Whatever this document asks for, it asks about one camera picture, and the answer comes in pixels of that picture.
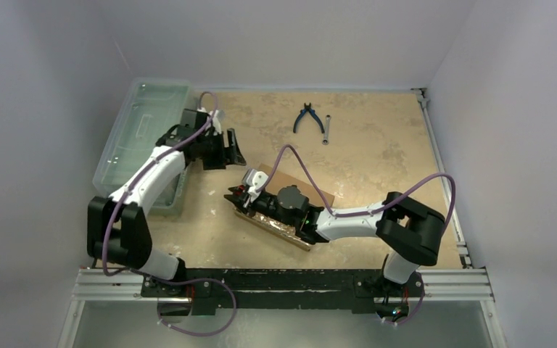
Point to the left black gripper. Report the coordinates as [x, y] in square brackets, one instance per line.
[226, 155]

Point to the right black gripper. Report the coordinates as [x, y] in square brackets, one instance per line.
[244, 198]

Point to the brown cardboard express box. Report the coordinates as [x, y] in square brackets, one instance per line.
[299, 207]

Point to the red black utility knife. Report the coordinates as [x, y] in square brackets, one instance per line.
[238, 196]

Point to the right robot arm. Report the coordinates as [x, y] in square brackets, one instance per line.
[411, 229]

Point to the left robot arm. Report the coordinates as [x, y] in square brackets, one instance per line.
[117, 227]

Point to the small silver wrench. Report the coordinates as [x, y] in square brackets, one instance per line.
[325, 139]

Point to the clear plastic storage bin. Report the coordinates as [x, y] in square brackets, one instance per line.
[150, 107]

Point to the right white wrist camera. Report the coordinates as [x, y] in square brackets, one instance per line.
[254, 179]

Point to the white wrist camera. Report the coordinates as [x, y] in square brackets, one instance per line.
[254, 179]
[217, 117]

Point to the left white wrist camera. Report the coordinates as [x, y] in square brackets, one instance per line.
[217, 117]

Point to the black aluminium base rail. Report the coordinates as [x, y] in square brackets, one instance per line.
[361, 291]

